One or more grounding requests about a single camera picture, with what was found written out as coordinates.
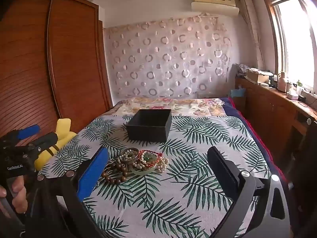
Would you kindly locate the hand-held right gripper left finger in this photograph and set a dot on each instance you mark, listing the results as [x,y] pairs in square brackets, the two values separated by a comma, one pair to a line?
[94,172]

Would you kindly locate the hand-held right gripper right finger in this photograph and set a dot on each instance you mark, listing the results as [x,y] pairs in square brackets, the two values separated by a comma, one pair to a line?
[223,172]

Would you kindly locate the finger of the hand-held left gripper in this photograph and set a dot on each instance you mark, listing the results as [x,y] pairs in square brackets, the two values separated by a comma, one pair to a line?
[45,140]
[29,131]

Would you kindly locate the black box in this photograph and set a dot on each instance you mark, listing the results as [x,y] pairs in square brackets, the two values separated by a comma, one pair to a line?
[148,131]

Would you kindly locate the person's left hand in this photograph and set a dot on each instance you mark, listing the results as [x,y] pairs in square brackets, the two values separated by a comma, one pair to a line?
[18,198]

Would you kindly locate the yellow plush toy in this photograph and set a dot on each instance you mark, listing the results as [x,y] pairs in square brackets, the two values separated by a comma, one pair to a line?
[63,129]

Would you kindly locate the leaf print blanket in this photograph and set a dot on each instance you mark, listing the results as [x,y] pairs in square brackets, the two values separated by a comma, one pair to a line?
[188,153]

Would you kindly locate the floral quilt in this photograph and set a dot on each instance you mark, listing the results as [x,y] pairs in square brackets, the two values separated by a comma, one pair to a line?
[193,106]

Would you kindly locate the wooden wardrobe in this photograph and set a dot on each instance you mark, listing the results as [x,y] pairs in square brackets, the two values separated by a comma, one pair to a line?
[74,67]

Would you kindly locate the wooden cabinet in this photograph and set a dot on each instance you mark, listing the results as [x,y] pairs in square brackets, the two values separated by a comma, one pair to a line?
[267,106]

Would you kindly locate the teal tissue box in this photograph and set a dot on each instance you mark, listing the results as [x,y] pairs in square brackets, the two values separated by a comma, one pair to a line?
[237,93]

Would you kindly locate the small white box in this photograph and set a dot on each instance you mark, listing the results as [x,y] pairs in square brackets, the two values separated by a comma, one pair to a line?
[292,96]

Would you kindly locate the patterned cloth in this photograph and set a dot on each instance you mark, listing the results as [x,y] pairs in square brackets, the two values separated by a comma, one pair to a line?
[242,68]

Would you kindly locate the green capped bottle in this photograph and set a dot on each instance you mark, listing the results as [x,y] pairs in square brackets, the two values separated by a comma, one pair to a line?
[299,88]

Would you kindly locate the circle patterned sheer curtain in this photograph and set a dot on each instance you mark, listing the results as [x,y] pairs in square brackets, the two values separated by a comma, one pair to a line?
[161,62]

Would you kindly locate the beige window curtain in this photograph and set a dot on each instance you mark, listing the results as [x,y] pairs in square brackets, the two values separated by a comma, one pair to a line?
[250,29]

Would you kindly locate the window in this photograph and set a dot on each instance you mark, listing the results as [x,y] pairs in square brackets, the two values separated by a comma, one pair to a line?
[294,42]

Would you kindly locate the cream air conditioner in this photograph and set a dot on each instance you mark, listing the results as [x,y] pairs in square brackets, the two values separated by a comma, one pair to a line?
[213,6]

